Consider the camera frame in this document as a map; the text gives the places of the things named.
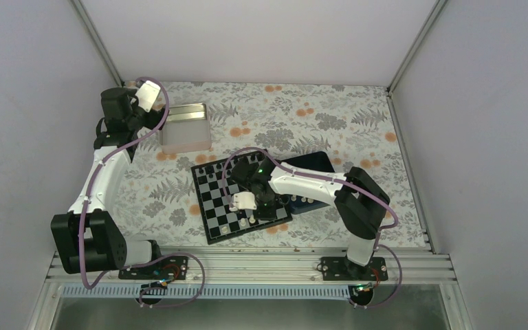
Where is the dark blue tin box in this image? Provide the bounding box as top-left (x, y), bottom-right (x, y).
top-left (283, 151), bottom-right (335, 215)

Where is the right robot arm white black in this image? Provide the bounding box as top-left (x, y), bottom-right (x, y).
top-left (224, 158), bottom-right (391, 280)

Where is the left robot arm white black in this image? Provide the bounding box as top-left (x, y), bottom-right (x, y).
top-left (50, 81), bottom-right (164, 278)

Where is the black grey chess board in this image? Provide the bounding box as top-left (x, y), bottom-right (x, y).
top-left (190, 159), bottom-right (292, 245)

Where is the floral patterned table mat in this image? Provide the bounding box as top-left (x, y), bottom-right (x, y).
top-left (113, 82), bottom-right (426, 248)

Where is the silver metal tin tray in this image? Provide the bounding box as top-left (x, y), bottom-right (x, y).
top-left (159, 103), bottom-right (212, 154)

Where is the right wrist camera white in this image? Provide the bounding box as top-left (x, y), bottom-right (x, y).
top-left (229, 191), bottom-right (257, 212)

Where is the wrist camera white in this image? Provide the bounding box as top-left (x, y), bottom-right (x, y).
top-left (229, 191), bottom-right (257, 212)
top-left (135, 80), bottom-right (161, 113)

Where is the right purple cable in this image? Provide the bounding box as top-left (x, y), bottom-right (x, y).
top-left (220, 146), bottom-right (404, 309)

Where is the purple cable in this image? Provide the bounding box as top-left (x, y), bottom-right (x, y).
top-left (76, 76), bottom-right (206, 309)
top-left (220, 146), bottom-right (404, 309)

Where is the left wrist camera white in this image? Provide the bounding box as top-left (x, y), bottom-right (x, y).
top-left (135, 80), bottom-right (161, 113)

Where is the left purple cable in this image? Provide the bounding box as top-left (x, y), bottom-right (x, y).
top-left (76, 76), bottom-right (206, 309)

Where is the aluminium rail frame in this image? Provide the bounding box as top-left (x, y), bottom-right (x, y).
top-left (45, 247), bottom-right (457, 285)

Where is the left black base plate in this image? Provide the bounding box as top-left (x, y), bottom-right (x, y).
top-left (118, 256), bottom-right (188, 281)

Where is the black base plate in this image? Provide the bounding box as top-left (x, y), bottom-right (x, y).
top-left (316, 256), bottom-right (388, 281)
top-left (118, 256), bottom-right (188, 281)

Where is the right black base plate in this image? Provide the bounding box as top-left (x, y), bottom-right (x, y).
top-left (316, 256), bottom-right (388, 281)

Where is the grey slotted cable duct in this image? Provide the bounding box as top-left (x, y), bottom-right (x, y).
top-left (62, 283), bottom-right (350, 300)

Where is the aluminium corner post left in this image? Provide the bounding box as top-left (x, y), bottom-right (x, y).
top-left (69, 0), bottom-right (124, 87)

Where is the aluminium corner post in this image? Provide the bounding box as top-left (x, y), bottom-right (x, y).
top-left (388, 0), bottom-right (450, 96)
top-left (69, 0), bottom-right (124, 87)

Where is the aluminium corner post right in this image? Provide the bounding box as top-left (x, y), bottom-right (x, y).
top-left (388, 0), bottom-right (450, 96)

